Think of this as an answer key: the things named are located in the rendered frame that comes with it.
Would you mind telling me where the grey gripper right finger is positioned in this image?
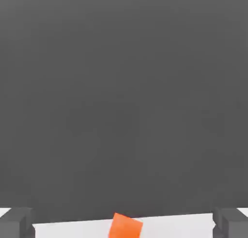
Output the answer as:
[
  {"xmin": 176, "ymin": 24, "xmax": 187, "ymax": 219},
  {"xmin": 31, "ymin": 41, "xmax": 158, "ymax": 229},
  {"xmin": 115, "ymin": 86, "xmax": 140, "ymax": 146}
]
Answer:
[{"xmin": 212, "ymin": 206, "xmax": 248, "ymax": 238}]

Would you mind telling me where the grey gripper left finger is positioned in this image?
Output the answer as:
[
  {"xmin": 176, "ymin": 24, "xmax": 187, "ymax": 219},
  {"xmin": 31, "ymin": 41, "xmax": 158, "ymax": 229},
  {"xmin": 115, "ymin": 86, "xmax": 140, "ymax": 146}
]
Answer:
[{"xmin": 0, "ymin": 206, "xmax": 36, "ymax": 238}]

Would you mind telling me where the large orange box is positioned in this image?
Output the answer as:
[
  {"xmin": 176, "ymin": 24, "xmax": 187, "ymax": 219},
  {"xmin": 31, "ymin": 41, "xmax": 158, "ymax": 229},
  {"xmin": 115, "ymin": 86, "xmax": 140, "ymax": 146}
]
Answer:
[{"xmin": 108, "ymin": 212, "xmax": 144, "ymax": 238}]

